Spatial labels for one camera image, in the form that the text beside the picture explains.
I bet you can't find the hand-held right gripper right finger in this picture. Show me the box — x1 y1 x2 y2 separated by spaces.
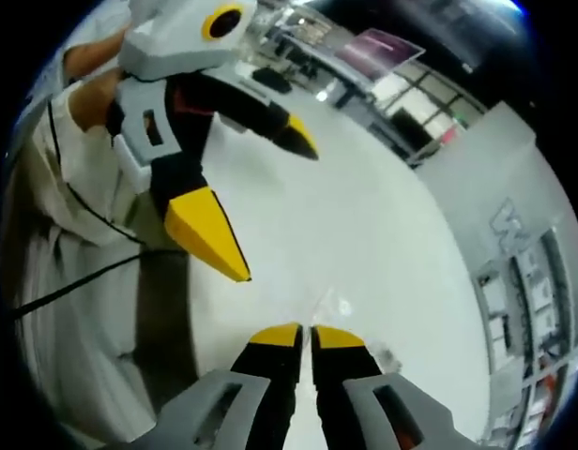
310 324 478 450

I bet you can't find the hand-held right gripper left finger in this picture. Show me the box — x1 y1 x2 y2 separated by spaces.
150 322 304 450

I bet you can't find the clear resealable bag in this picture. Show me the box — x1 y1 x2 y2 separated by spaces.
311 280 405 376

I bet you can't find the person's left hand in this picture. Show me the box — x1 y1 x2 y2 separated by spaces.
63 25 131 136

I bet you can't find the black boxy object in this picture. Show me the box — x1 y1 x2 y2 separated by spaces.
250 67 291 94

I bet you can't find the background work table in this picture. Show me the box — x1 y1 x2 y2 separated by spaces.
269 27 379 108

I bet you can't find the person's body in white shirt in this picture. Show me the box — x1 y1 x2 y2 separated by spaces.
5 44 152 423

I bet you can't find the grey counter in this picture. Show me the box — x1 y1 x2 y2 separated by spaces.
363 100 443 170

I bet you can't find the hanging dark display screen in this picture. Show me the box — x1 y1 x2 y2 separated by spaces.
338 26 425 80

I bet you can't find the black monitor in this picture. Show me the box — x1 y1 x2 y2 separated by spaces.
391 105 421 138

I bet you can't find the grey metal shelf unit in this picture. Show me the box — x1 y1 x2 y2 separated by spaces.
474 224 578 444

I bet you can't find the group of white storage boxes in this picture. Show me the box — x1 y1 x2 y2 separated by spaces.
485 262 574 423

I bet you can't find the grey lettered partition block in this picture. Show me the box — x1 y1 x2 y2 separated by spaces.
413 100 560 282

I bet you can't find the thin black cable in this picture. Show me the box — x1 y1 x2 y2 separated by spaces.
47 100 148 246

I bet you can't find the glass window wall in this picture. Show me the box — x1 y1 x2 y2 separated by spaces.
368 60 487 163

